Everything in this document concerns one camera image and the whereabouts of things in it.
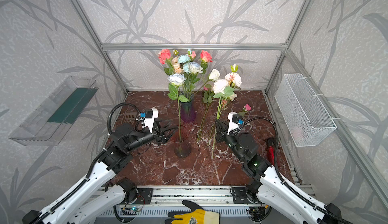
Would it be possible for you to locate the red glass vase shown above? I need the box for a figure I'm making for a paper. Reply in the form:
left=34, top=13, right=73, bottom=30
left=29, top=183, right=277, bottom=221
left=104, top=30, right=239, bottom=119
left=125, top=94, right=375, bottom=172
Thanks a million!
left=171, top=126, right=192, bottom=158

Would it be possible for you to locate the purple glass vase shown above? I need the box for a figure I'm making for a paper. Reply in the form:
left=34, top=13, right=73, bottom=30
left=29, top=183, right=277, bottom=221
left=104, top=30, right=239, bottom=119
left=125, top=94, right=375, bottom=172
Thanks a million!
left=180, top=94, right=196, bottom=123

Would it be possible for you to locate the pale pink flower stem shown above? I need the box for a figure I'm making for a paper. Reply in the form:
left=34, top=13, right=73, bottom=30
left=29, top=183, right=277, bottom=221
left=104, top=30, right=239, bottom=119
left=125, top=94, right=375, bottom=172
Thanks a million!
left=210, top=64, right=243, bottom=159

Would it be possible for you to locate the white blue rose stem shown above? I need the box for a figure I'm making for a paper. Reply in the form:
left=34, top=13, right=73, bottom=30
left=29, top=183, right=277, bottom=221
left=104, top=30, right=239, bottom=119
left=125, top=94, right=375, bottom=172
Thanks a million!
left=183, top=62, right=203, bottom=101
left=167, top=74, right=188, bottom=141

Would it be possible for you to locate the cream white rose stem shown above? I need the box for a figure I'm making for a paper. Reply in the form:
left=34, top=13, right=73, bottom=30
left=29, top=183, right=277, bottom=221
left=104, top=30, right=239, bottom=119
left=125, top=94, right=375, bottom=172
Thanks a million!
left=189, top=69, right=220, bottom=96

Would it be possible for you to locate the peach flower stem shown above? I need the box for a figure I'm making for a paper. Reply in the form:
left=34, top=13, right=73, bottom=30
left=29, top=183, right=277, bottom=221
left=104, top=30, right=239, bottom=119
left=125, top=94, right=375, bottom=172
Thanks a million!
left=171, top=50, right=183, bottom=74

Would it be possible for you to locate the light blue flower stem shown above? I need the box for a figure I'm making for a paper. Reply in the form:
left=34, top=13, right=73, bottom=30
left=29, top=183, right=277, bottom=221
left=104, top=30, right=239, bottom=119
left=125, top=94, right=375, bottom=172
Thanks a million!
left=178, top=54, right=191, bottom=73

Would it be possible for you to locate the coral pink rose stem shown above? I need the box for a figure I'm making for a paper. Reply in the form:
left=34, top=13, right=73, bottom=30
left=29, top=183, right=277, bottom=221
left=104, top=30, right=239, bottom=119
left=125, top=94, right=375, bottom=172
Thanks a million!
left=191, top=50, right=212, bottom=91

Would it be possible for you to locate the red pink rose stem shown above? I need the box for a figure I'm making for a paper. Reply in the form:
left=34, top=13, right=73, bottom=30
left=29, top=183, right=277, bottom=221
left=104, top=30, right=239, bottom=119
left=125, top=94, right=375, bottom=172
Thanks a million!
left=158, top=49, right=175, bottom=76

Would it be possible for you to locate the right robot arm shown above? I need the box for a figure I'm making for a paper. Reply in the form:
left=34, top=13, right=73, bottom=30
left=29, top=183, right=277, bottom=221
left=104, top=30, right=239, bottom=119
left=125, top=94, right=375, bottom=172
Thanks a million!
left=215, top=113, right=348, bottom=224

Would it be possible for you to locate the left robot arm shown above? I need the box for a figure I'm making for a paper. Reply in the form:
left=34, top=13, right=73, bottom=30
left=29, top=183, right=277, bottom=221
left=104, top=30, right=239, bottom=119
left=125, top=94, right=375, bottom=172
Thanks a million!
left=22, top=102, right=179, bottom=224

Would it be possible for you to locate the pile of artificial flowers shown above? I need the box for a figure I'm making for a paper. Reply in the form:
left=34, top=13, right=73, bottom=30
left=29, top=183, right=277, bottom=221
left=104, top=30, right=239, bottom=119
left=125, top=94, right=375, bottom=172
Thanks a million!
left=196, top=84, right=252, bottom=143

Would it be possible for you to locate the yellow black work glove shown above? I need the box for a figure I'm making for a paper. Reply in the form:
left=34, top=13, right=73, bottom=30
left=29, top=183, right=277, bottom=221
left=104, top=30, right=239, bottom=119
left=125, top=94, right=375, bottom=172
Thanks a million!
left=165, top=200, right=220, bottom=224

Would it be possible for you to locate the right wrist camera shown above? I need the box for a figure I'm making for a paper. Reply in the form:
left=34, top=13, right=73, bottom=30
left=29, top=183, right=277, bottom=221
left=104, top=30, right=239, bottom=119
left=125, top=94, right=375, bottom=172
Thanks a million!
left=227, top=112, right=244, bottom=135

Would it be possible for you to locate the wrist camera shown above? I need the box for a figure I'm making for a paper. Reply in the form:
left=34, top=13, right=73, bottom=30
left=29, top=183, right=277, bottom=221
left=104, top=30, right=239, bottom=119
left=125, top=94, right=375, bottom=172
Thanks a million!
left=227, top=112, right=244, bottom=135
left=136, top=108, right=159, bottom=133

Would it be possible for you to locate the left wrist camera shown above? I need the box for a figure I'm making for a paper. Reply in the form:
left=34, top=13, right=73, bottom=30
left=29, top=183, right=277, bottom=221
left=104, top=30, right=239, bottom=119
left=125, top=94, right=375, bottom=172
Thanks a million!
left=136, top=108, right=159, bottom=133

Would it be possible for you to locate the white wire basket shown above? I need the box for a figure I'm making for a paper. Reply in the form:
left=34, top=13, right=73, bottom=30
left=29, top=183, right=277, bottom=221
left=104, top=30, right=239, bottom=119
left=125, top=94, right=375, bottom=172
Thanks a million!
left=275, top=74, right=337, bottom=147

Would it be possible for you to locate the clear plastic wall tray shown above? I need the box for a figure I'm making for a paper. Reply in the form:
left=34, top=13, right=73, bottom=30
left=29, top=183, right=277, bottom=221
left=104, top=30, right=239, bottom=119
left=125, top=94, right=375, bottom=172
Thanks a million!
left=9, top=76, right=99, bottom=146

